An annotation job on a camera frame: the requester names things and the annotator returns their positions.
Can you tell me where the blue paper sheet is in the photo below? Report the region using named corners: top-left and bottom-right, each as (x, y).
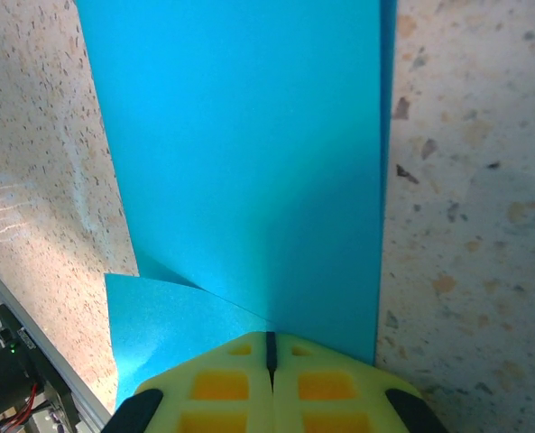
top-left (73, 0), bottom-right (398, 407)

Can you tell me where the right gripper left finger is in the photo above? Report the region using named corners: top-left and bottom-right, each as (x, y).
top-left (106, 330), bottom-right (274, 433)

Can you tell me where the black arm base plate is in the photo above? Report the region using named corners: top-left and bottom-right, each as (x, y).
top-left (0, 304), bottom-right (86, 432)

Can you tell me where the aluminium mounting rail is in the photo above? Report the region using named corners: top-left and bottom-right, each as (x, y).
top-left (0, 253), bottom-right (115, 433)

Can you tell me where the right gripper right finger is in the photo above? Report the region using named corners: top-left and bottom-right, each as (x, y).
top-left (271, 331), bottom-right (452, 433)

